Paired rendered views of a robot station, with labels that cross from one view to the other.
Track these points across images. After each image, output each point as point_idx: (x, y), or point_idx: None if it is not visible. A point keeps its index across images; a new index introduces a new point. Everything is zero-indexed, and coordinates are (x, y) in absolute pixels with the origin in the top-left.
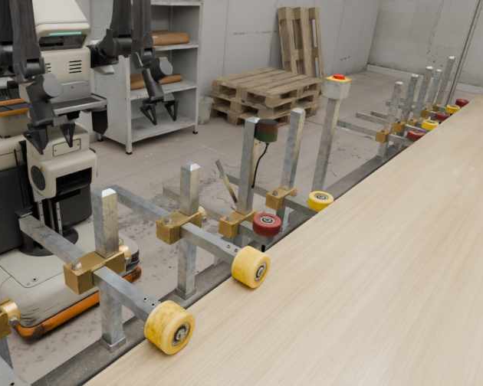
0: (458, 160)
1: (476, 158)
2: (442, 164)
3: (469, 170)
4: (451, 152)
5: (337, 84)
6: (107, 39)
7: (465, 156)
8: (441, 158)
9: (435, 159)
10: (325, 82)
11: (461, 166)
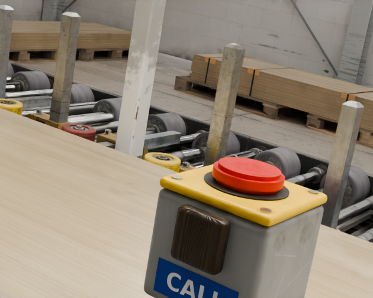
0: (67, 253)
1: (50, 224)
2: (105, 287)
3: (138, 262)
4: None
5: (310, 224)
6: None
7: (35, 232)
8: (54, 272)
9: (69, 287)
10: (267, 248)
11: (113, 264)
